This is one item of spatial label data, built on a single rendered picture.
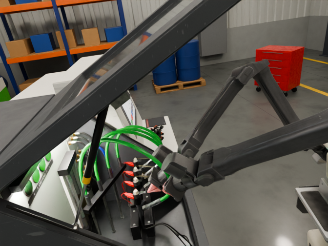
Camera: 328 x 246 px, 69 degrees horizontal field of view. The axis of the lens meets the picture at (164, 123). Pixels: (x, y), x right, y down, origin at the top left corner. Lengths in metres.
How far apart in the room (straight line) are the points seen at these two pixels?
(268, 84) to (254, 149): 0.49
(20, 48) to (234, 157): 6.06
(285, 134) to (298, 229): 1.94
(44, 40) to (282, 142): 6.02
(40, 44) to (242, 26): 5.63
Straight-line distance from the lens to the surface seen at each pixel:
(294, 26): 9.21
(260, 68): 1.02
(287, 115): 1.10
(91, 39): 6.09
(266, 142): 0.59
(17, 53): 6.46
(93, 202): 1.11
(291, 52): 4.82
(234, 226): 2.38
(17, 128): 0.95
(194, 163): 0.71
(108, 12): 7.23
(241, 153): 0.61
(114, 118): 1.26
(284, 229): 2.44
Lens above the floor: 1.81
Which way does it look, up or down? 26 degrees down
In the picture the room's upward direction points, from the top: 8 degrees counter-clockwise
